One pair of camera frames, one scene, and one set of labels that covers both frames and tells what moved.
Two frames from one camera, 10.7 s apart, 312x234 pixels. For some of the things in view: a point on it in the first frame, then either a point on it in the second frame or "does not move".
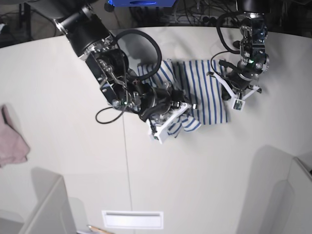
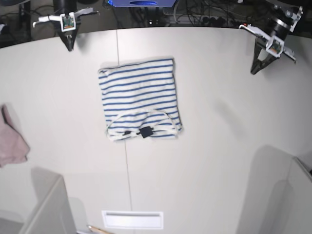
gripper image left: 165,107 to 68,36
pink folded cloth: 13,147 does not move
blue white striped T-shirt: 198,83 to 140,100
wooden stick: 99,230 does not move
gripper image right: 236,84 to 271,46
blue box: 142,3 does not move
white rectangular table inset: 130,219 does not move
